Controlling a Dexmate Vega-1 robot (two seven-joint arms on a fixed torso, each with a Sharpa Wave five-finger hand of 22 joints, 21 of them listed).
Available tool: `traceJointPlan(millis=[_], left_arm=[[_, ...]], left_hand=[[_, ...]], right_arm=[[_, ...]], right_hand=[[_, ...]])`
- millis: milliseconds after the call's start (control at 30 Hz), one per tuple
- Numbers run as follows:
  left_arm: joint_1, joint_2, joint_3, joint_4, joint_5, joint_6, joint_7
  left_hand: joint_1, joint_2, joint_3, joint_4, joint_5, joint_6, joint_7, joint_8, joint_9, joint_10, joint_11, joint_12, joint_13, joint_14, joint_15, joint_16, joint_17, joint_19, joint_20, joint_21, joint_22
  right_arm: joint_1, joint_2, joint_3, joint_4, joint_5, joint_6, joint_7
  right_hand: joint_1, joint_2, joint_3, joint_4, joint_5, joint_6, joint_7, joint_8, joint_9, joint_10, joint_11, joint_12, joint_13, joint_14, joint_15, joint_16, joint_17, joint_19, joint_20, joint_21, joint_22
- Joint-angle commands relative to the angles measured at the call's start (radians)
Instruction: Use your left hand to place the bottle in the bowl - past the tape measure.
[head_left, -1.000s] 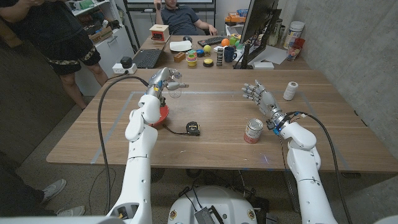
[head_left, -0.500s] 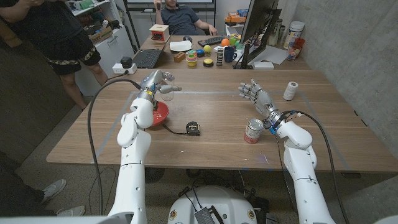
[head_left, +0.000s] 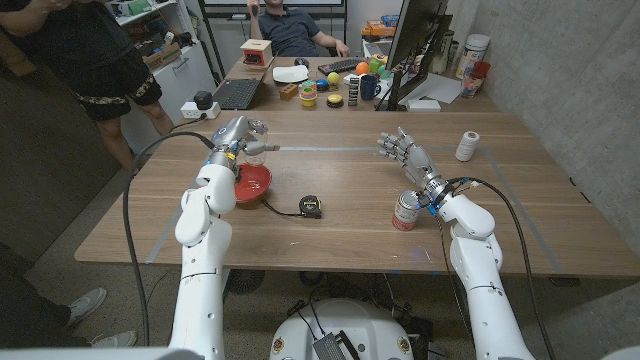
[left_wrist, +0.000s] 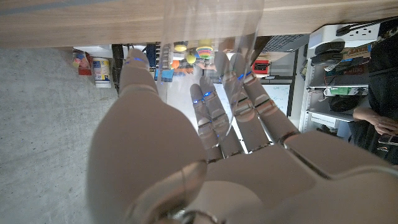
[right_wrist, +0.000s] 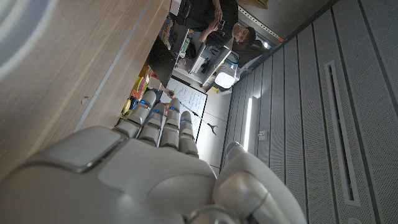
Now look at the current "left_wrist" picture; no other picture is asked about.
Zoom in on brown cardboard box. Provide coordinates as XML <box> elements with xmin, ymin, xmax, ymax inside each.
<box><xmin>341</xmin><ymin>45</ymin><xmax>373</xmax><ymax>62</ymax></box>

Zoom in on colourful stacking rings toy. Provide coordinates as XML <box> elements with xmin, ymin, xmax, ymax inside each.
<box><xmin>195</xmin><ymin>39</ymin><xmax>214</xmax><ymax>60</ymax></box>

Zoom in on clear plastic bottle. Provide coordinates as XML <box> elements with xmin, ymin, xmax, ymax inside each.
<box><xmin>160</xmin><ymin>0</ymin><xmax>266</xmax><ymax>141</ymax></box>

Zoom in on white shelf cabinet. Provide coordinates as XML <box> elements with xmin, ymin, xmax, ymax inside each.
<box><xmin>298</xmin><ymin>46</ymin><xmax>374</xmax><ymax>138</ymax></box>

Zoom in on white canister with label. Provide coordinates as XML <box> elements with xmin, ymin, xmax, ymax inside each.
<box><xmin>92</xmin><ymin>57</ymin><xmax>112</xmax><ymax>89</ymax></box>

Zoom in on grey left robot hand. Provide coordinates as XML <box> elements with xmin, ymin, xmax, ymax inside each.
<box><xmin>86</xmin><ymin>48</ymin><xmax>398</xmax><ymax>224</ymax></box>

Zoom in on flat white box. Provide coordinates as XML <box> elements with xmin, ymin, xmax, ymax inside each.
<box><xmin>73</xmin><ymin>45</ymin><xmax>113</xmax><ymax>59</ymax></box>

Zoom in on dark open laptop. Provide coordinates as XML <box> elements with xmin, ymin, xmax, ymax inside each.
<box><xmin>254</xmin><ymin>34</ymin><xmax>312</xmax><ymax>62</ymax></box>

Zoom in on whiteboard with black frame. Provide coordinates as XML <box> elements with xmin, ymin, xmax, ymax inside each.
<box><xmin>214</xmin><ymin>82</ymin><xmax>295</xmax><ymax>116</ymax></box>

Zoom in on standing person black shorts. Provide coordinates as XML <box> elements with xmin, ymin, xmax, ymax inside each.
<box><xmin>348</xmin><ymin>18</ymin><xmax>398</xmax><ymax>166</ymax></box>

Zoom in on white power strip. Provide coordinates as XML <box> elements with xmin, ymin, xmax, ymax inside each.
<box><xmin>307</xmin><ymin>24</ymin><xmax>382</xmax><ymax>50</ymax></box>

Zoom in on black power adapter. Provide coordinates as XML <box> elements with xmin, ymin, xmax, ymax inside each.
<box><xmin>310</xmin><ymin>41</ymin><xmax>343</xmax><ymax>66</ymax></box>

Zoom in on dark smartphone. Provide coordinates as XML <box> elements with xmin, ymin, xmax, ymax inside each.
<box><xmin>377</xmin><ymin>133</ymin><xmax>398</xmax><ymax>146</ymax></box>

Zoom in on colourful printed cup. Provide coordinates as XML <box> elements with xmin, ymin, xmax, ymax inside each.
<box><xmin>72</xmin><ymin>49</ymin><xmax>90</xmax><ymax>69</ymax></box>

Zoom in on yellow black push button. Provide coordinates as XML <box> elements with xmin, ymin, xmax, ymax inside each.
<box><xmin>173</xmin><ymin>41</ymin><xmax>189</xmax><ymax>53</ymax></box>

